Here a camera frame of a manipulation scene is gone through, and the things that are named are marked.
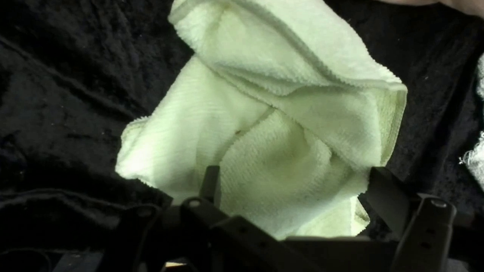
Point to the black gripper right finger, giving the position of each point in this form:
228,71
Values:
403,221

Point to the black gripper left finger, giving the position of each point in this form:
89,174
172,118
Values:
211,183

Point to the pale green cloth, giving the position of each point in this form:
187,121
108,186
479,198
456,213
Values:
263,115

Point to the black velvet table cover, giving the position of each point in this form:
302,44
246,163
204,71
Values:
66,100

